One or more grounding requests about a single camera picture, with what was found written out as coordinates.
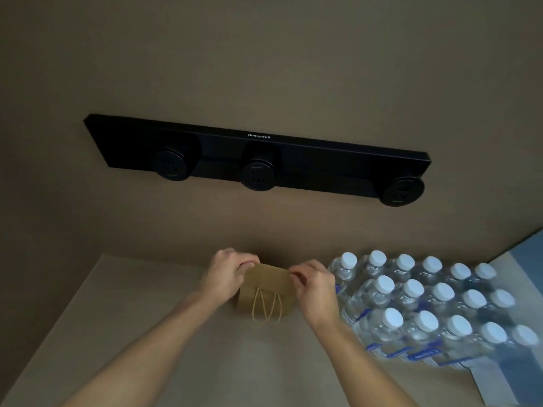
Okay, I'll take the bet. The person's left hand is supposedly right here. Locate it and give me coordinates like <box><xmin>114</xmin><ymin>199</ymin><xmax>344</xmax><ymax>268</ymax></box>
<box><xmin>199</xmin><ymin>248</ymin><xmax>260</xmax><ymax>310</ymax></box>

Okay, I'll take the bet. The person's right hand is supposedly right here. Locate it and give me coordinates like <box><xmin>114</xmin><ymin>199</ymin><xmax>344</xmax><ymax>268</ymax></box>
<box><xmin>288</xmin><ymin>259</ymin><xmax>341</xmax><ymax>332</ymax></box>

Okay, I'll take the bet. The brown paper bag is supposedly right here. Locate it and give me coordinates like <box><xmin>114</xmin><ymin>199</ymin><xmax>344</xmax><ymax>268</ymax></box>
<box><xmin>235</xmin><ymin>263</ymin><xmax>297</xmax><ymax>325</ymax></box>

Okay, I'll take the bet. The person's right forearm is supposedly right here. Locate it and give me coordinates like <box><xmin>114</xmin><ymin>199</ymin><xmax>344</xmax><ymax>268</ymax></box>
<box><xmin>304</xmin><ymin>313</ymin><xmax>420</xmax><ymax>407</ymax></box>

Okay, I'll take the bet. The person's left forearm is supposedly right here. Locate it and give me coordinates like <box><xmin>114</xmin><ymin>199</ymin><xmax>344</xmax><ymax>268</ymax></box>
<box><xmin>63</xmin><ymin>291</ymin><xmax>232</xmax><ymax>407</ymax></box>

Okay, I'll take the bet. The black round socket adapter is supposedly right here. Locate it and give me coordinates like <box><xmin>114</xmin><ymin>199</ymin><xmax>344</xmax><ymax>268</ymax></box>
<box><xmin>378</xmin><ymin>176</ymin><xmax>425</xmax><ymax>207</ymax></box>
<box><xmin>238</xmin><ymin>154</ymin><xmax>279</xmax><ymax>192</ymax></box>
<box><xmin>153</xmin><ymin>146</ymin><xmax>197</xmax><ymax>182</ymax></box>

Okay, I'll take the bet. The pack of water bottles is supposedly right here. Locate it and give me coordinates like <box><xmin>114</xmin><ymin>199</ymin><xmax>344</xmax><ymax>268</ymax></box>
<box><xmin>328</xmin><ymin>250</ymin><xmax>542</xmax><ymax>374</ymax></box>

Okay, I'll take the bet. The black wall power track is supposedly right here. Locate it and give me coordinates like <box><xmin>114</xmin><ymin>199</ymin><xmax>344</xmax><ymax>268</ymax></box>
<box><xmin>83</xmin><ymin>114</ymin><xmax>432</xmax><ymax>200</ymax></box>

